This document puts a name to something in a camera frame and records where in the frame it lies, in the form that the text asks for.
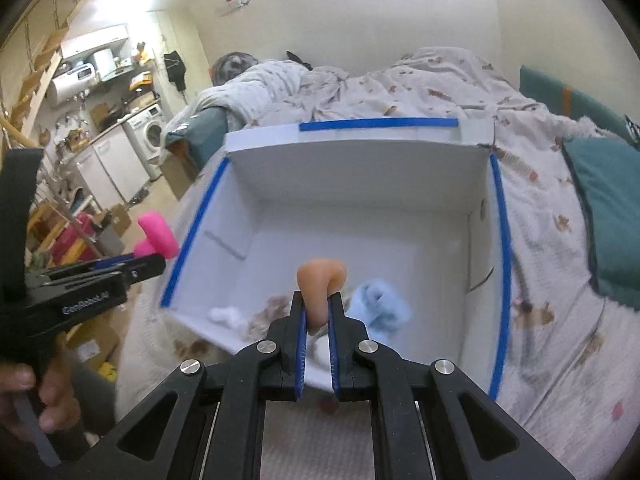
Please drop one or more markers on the peach soft cylinder toy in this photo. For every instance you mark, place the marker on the peach soft cylinder toy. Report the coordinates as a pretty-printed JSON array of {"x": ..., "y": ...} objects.
[{"x": 320, "y": 285}]

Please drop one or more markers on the teal pillow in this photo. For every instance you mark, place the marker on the teal pillow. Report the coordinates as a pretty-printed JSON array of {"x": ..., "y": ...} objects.
[{"x": 610, "y": 220}]

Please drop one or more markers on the white water heater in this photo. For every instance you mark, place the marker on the white water heater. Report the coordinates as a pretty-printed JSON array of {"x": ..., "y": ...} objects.
[{"x": 70, "y": 82}]

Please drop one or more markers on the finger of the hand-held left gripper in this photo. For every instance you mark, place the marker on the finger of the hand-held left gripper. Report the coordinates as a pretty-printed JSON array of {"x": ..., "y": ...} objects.
[
  {"x": 112, "y": 261},
  {"x": 147, "y": 266}
]

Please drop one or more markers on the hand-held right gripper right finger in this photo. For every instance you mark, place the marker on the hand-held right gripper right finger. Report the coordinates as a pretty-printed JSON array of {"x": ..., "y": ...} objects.
[{"x": 334, "y": 345}]

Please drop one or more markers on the dark teal cushion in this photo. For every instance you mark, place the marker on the dark teal cushion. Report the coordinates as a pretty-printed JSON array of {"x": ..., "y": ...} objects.
[{"x": 200, "y": 135}]

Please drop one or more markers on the white washing machine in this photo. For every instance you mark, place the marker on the white washing machine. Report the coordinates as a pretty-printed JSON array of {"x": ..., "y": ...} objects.
[{"x": 147, "y": 132}]

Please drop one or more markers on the grey plush toy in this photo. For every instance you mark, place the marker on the grey plush toy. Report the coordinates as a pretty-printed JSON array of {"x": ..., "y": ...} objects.
[{"x": 232, "y": 66}]

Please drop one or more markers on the white printed duvet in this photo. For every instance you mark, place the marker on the white printed duvet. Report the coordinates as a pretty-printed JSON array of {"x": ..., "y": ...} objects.
[{"x": 350, "y": 90}]

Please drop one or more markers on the black and white cloth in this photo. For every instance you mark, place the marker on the black and white cloth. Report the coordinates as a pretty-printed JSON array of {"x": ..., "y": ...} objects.
[{"x": 632, "y": 127}]

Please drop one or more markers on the pink soft toy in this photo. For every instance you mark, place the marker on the pink soft toy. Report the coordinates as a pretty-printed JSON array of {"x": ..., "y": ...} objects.
[{"x": 157, "y": 232}]

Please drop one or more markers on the black item on duvet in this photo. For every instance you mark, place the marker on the black item on duvet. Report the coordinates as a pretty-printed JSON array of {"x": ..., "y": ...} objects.
[{"x": 299, "y": 60}]

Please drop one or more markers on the light blue fluffy sock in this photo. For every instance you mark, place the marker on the light blue fluffy sock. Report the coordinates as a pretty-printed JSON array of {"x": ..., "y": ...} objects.
[{"x": 380, "y": 305}]

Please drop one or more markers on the white cotton wad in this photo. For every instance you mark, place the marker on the white cotton wad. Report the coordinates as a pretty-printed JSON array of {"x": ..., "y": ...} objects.
[{"x": 227, "y": 316}]

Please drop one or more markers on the white low cabinet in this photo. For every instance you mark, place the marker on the white low cabinet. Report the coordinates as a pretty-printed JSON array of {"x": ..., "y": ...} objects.
[{"x": 112, "y": 165}]

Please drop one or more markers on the white cardboard box blue edges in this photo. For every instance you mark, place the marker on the white cardboard box blue edges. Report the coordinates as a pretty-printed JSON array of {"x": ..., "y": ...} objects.
[{"x": 375, "y": 200}]

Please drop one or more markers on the large cardboard box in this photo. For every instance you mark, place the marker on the large cardboard box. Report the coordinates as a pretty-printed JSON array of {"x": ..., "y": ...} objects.
[{"x": 92, "y": 335}]

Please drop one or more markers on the black hanging garment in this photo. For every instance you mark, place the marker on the black hanging garment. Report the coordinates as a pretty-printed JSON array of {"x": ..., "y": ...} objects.
[{"x": 175, "y": 67}]

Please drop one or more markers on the pink suitcase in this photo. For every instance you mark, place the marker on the pink suitcase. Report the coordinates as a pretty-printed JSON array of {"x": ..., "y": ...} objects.
[{"x": 72, "y": 240}]

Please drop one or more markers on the checked printed bed sheet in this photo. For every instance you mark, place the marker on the checked printed bed sheet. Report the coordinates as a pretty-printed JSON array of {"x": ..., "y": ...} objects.
[{"x": 550, "y": 310}]

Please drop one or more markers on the wooden staircase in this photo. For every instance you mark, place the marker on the wooden staircase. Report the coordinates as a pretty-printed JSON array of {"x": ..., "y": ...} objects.
[{"x": 37, "y": 80}]

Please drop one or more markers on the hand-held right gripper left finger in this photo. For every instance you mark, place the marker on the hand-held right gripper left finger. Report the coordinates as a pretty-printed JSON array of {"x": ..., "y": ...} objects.
[{"x": 300, "y": 345}]

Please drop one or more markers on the teal headboard cushion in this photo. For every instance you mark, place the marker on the teal headboard cushion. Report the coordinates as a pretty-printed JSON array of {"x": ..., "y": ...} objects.
[{"x": 545, "y": 95}]

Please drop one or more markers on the brown patterned cloth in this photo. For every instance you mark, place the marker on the brown patterned cloth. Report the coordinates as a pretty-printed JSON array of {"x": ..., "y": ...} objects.
[{"x": 270, "y": 315}]

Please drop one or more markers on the person's left hand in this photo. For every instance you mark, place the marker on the person's left hand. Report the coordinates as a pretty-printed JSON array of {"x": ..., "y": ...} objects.
[{"x": 60, "y": 395}]

